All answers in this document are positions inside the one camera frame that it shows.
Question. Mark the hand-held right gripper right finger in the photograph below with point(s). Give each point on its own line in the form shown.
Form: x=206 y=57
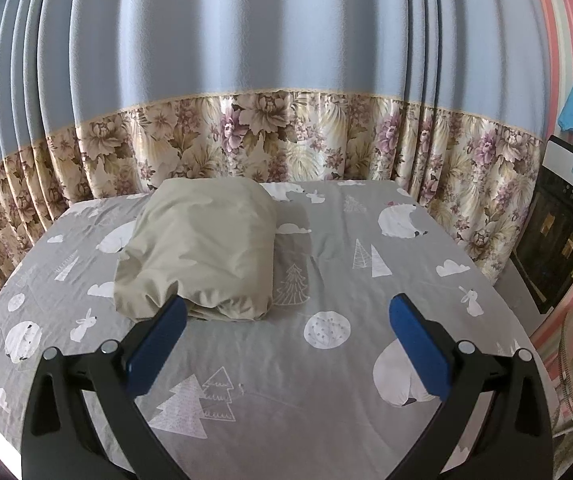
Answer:
x=419 y=345

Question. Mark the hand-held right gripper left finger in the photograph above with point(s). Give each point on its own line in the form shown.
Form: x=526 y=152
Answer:
x=159 y=345

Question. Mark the beige hooded jacket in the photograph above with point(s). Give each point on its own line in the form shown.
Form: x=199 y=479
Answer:
x=201 y=240

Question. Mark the grey printed bed sheet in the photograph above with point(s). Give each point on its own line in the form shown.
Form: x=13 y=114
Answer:
x=276 y=385

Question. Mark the white and black water dispenser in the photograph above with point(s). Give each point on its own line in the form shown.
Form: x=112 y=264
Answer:
x=556 y=230

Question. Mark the blue curtain with floral border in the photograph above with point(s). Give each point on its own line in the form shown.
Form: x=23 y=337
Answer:
x=266 y=35

